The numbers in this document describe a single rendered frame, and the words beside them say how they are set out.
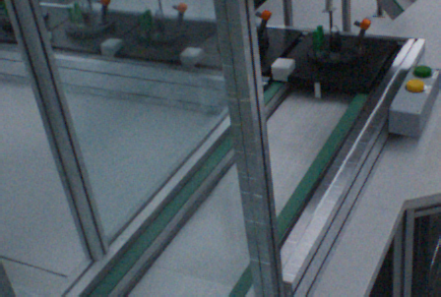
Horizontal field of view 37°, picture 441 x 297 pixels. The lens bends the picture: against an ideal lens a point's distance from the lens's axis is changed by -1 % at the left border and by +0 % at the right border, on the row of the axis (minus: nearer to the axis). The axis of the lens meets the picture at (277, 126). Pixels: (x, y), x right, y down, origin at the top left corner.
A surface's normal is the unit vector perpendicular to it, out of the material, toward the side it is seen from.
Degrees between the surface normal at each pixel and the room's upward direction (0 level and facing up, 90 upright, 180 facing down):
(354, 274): 0
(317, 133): 0
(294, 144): 0
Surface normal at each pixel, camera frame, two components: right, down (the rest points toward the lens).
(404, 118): -0.39, 0.51
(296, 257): -0.08, -0.84
